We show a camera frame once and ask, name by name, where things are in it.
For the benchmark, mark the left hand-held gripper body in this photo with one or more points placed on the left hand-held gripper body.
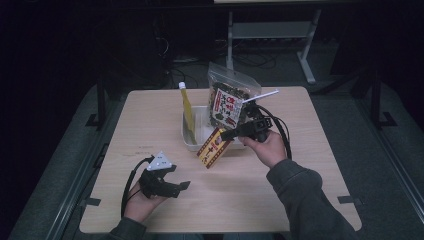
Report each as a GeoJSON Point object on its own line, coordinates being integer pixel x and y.
{"type": "Point", "coordinates": [156, 183]}

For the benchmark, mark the person's right hand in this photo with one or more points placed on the person's right hand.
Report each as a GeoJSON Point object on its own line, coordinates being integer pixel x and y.
{"type": "Point", "coordinates": [268, 150]}

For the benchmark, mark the clear bag of seaweed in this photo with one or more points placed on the clear bag of seaweed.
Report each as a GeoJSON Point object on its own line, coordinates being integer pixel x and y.
{"type": "Point", "coordinates": [230, 96]}

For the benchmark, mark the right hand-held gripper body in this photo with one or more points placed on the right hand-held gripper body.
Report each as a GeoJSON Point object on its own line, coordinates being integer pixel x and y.
{"type": "Point", "coordinates": [258, 121]}

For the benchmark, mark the person's left hand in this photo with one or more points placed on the person's left hand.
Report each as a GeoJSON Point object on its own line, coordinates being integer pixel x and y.
{"type": "Point", "coordinates": [141, 205]}

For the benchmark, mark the black metal stand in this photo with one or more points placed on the black metal stand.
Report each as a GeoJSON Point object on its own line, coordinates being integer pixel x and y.
{"type": "Point", "coordinates": [101, 100]}
{"type": "Point", "coordinates": [376, 100]}

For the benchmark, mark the yellow spout pouch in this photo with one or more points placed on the yellow spout pouch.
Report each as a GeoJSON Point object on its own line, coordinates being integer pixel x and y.
{"type": "Point", "coordinates": [188, 113]}

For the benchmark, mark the white metal desk frame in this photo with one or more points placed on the white metal desk frame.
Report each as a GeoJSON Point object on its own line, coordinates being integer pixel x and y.
{"type": "Point", "coordinates": [270, 30]}

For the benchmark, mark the white plastic container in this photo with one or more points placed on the white plastic container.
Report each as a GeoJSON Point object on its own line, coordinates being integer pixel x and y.
{"type": "Point", "coordinates": [203, 133]}

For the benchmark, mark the red and yellow striped packet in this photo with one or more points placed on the red and yellow striped packet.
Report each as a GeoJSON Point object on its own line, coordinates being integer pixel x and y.
{"type": "Point", "coordinates": [213, 150]}

